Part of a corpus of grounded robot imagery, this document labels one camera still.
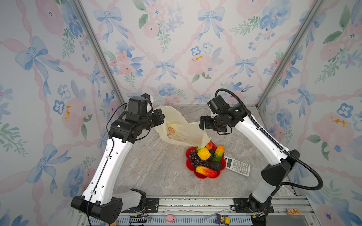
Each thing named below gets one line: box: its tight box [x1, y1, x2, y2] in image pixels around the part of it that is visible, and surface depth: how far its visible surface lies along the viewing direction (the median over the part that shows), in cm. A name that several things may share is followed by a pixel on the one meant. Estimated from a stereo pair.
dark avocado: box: [208, 161, 223, 171], surface depth 83 cm
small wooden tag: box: [285, 208, 302, 216], surface depth 73 cm
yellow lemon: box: [197, 147, 212, 162], surface depth 83 cm
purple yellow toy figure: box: [214, 213, 231, 226], surface depth 70 cm
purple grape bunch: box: [189, 150, 209, 168], surface depth 87 cm
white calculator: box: [223, 155, 251, 178], surface depth 89 cm
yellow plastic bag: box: [155, 105, 212, 148], surface depth 82 cm
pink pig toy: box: [164, 214, 176, 223], surface depth 71 cm
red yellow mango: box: [195, 165, 218, 178], surface depth 81 cm
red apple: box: [205, 139, 213, 151], surface depth 92 cm
